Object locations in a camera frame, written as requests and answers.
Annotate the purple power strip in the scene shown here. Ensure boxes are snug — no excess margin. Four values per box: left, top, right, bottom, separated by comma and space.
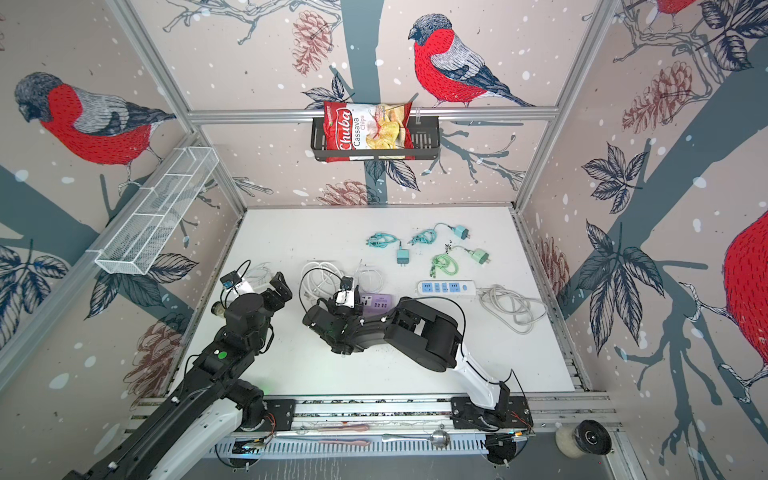
360, 293, 395, 317

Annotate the white charger with cable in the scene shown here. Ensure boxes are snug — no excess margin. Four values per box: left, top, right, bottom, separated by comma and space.
353, 260, 386, 294

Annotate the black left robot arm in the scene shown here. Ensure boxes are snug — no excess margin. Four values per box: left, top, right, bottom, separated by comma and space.
65, 272, 293, 479

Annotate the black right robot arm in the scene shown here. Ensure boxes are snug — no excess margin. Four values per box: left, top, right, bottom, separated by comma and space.
302, 289, 510, 431

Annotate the white power strip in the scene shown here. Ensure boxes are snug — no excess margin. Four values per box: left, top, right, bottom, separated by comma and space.
416, 280, 477, 298

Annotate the small glass jar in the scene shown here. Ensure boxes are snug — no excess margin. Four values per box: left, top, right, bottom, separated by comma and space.
211, 301, 226, 318

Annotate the teal charger round plug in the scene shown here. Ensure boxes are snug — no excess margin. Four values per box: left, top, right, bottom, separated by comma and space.
407, 222, 470, 246

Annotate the white mesh shelf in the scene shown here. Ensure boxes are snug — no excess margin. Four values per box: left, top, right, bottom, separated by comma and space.
95, 146, 219, 275

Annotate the metal spoon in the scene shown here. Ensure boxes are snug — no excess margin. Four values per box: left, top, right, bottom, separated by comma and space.
381, 428, 451, 449

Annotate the red chips bag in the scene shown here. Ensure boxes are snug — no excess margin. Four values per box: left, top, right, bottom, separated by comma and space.
323, 101, 413, 162

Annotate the tape roll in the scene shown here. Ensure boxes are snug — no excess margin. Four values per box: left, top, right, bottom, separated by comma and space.
555, 419, 613, 459

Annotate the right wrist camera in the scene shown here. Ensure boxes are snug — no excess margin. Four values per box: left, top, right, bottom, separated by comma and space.
334, 276, 356, 309

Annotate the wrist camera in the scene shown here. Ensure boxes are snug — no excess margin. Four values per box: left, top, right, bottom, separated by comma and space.
334, 276, 356, 309
220, 271, 254, 295

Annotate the white power strip cord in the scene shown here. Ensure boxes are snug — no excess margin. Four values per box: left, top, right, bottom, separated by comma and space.
298, 260, 346, 301

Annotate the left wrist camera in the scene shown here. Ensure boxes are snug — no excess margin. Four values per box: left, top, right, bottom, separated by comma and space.
220, 271, 254, 295

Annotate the teal charger with cable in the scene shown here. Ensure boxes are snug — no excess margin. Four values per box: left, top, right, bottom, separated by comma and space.
366, 232, 410, 266

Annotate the green charger with cable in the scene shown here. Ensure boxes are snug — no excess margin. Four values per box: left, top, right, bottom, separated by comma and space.
429, 244, 491, 279

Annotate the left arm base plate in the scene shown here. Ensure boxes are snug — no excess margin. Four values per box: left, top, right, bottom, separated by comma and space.
238, 398, 297, 433

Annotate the black wire basket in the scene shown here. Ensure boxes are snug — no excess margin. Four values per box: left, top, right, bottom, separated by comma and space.
310, 116, 441, 162

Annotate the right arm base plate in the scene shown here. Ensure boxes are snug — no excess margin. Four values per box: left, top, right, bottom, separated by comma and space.
450, 396, 533, 432

